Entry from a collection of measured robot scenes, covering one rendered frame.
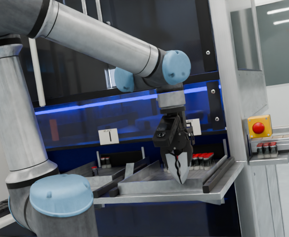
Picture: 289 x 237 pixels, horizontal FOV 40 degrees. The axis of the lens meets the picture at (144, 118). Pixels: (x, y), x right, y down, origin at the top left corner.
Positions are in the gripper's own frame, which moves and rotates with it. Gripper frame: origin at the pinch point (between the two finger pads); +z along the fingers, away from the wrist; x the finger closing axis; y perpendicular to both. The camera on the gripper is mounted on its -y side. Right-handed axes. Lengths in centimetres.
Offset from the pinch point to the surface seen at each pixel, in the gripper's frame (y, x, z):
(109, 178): 12.6, 29.1, 1.2
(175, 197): -1.4, 1.8, 4.5
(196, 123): 38.4, 3.9, -11.7
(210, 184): 1.1, -8.0, 1.9
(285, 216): 239, -5, 91
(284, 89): 499, -2, -7
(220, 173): 14.1, -8.0, 2.1
